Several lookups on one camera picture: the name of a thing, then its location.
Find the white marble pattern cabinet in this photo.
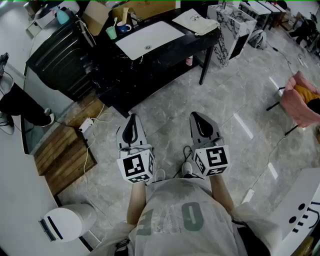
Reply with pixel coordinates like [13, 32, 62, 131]
[206, 3, 258, 69]

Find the wooden plank platform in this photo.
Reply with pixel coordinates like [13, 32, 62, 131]
[33, 91, 111, 197]

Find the black cabinet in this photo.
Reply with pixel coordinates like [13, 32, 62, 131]
[25, 15, 98, 102]

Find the green plastic cup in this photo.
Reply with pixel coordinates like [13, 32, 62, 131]
[105, 25, 118, 40]

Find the white bin with dark strip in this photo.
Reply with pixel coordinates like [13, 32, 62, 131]
[38, 202, 98, 243]

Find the black marble vanity table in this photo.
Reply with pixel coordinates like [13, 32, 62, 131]
[91, 7, 222, 119]

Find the white rectangular sink basin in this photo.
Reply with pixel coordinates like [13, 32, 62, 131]
[114, 20, 186, 61]

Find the blue and white mug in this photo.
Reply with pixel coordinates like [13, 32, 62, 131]
[116, 21, 132, 34]

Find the person's right forearm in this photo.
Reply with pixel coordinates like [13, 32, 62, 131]
[208, 174, 236, 214]

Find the cream drawstring bag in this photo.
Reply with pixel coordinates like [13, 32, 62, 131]
[171, 8, 221, 37]

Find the white floor power strip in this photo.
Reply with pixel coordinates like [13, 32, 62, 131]
[240, 188, 256, 205]

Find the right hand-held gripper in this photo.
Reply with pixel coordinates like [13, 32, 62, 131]
[189, 111, 231, 177]

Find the person's white printed shirt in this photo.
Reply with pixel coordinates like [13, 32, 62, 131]
[89, 177, 284, 256]

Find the teal spray bottle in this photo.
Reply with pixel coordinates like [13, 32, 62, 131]
[50, 6, 71, 26]

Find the large open cardboard box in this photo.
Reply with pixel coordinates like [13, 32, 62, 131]
[81, 0, 176, 37]

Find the white power adapter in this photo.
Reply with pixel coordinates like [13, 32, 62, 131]
[78, 117, 95, 133]

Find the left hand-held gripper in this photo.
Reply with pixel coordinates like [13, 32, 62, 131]
[116, 113, 156, 186]

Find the white backpack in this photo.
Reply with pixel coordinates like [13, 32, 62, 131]
[248, 29, 268, 51]

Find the person's left forearm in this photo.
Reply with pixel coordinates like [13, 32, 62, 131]
[126, 182, 147, 226]

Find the pink cloth on chair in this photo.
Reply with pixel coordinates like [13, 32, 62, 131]
[265, 70, 320, 137]

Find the person's right white shoe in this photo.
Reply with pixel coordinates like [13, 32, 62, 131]
[181, 161, 194, 176]

